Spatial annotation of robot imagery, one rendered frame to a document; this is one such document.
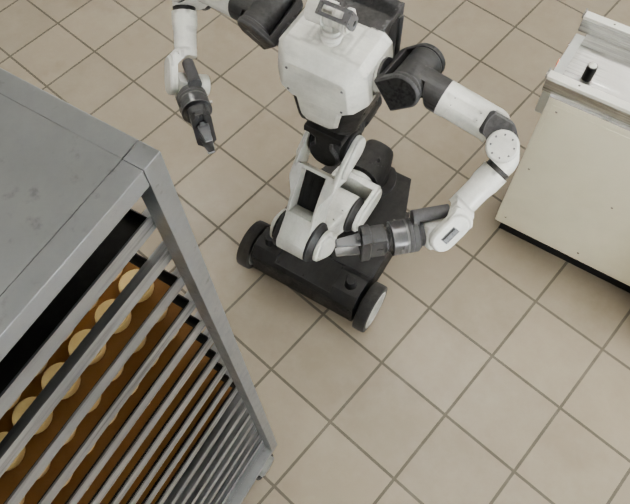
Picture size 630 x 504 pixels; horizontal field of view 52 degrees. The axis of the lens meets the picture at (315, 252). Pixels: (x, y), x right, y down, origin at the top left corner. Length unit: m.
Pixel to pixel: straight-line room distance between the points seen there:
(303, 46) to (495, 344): 1.43
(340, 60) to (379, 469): 1.44
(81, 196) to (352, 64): 1.03
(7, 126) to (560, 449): 2.17
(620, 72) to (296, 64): 1.07
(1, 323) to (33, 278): 0.05
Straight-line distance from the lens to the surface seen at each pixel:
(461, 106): 1.60
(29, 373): 0.81
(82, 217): 0.70
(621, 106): 2.10
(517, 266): 2.75
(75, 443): 1.07
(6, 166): 0.77
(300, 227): 2.06
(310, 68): 1.67
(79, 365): 0.88
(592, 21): 2.32
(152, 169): 0.72
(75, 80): 3.45
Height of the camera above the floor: 2.38
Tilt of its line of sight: 63 degrees down
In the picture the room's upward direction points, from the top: 3 degrees counter-clockwise
